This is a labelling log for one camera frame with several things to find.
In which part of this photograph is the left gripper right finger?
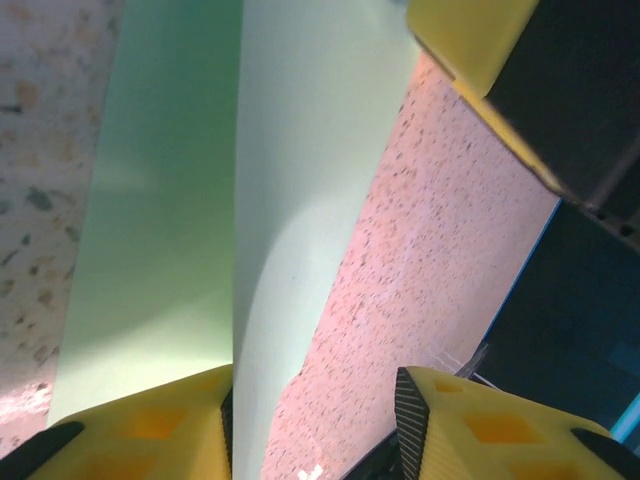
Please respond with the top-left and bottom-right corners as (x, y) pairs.
(394, 366), (640, 480)

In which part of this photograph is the blue printed enclosure panel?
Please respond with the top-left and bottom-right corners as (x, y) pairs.
(474, 199), (640, 444)

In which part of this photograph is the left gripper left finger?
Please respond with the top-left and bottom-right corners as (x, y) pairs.
(0, 364), (235, 480)

